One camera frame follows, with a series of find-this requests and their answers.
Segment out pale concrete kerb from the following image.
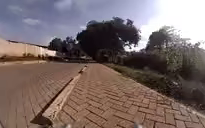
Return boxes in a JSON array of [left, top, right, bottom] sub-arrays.
[[29, 64, 89, 128]]

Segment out large dark tree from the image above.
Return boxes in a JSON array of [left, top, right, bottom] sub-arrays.
[[76, 16, 142, 64]]

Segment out brown brick road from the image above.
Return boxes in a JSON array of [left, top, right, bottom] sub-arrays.
[[0, 61, 87, 128]]

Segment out bushes and trees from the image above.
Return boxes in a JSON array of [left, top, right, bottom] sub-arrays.
[[123, 25, 205, 111]]

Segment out long pale wall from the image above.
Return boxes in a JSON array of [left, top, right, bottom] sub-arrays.
[[0, 35, 58, 59]]

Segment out distant dark trees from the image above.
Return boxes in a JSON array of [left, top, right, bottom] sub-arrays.
[[48, 36, 78, 58]]

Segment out grass verge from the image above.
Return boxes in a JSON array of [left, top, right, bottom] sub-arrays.
[[103, 62, 191, 101]]

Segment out red brick path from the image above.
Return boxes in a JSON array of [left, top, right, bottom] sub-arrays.
[[54, 62, 205, 128]]

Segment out dirt verge strip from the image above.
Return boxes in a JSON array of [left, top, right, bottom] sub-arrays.
[[0, 55, 49, 68]]

